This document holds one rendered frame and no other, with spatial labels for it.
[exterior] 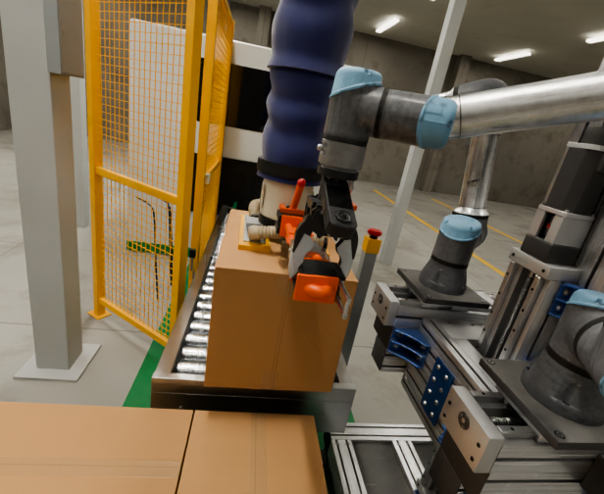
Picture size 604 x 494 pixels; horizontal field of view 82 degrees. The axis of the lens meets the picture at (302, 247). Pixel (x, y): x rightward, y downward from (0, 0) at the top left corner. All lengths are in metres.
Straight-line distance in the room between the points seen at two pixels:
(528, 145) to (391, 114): 13.49
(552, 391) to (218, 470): 0.83
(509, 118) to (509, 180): 13.22
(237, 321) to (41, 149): 1.21
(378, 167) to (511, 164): 4.56
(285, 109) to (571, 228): 0.79
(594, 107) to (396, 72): 10.95
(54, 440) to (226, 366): 0.49
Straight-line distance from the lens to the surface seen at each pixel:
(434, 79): 4.19
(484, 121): 0.70
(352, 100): 0.58
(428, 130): 0.57
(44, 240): 2.00
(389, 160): 11.68
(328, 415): 1.42
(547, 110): 0.72
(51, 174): 1.89
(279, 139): 1.09
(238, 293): 0.98
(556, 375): 0.86
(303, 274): 0.60
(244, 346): 1.07
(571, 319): 0.83
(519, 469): 0.91
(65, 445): 1.26
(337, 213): 0.53
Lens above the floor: 1.47
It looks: 20 degrees down
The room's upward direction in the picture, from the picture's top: 11 degrees clockwise
